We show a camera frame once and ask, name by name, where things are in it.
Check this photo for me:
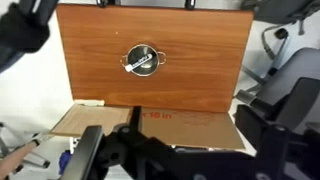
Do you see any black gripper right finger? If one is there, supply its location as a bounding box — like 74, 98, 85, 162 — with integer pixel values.
235, 105, 277, 157

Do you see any brown cardboard sheet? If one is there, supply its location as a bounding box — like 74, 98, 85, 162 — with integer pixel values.
51, 104, 244, 150

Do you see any grey office chair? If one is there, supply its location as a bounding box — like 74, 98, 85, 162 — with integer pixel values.
235, 0, 320, 132

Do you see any small silver pot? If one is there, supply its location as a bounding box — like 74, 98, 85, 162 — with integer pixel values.
120, 44, 167, 77

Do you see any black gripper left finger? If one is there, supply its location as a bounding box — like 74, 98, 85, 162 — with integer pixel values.
67, 126, 103, 180

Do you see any black and white Expo marker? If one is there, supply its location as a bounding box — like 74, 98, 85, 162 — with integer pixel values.
124, 53, 153, 72

